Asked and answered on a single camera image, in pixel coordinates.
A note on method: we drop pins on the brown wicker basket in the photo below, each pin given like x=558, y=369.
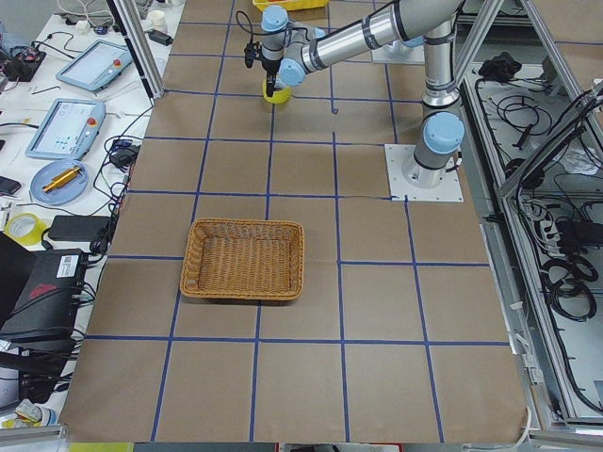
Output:
x=248, y=259

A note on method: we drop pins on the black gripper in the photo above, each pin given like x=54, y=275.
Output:
x=270, y=69

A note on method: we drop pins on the upper teach pendant tablet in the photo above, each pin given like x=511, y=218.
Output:
x=97, y=66

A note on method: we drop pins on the brass cylinder tool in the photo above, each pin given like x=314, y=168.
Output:
x=62, y=179

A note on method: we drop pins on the yellow plastic basket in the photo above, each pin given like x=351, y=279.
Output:
x=290, y=5

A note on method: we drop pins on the lower teach pendant tablet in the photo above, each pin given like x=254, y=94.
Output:
x=68, y=130

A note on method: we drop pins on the spare yellow tape roll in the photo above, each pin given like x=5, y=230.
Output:
x=25, y=229

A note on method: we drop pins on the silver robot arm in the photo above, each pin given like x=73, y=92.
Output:
x=403, y=46
x=289, y=51

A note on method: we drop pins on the black red computer box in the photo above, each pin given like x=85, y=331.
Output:
x=38, y=292

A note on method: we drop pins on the aluminium frame post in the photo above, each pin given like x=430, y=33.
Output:
x=126, y=15

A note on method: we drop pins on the teach pendant tablet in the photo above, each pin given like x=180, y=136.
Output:
x=68, y=130
x=97, y=66

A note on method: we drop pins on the black power adapter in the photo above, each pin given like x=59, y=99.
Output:
x=78, y=228

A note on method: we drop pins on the blue round plate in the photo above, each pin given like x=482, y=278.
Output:
x=63, y=195

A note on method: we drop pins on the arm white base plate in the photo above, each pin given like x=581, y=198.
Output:
x=415, y=57
x=409, y=182

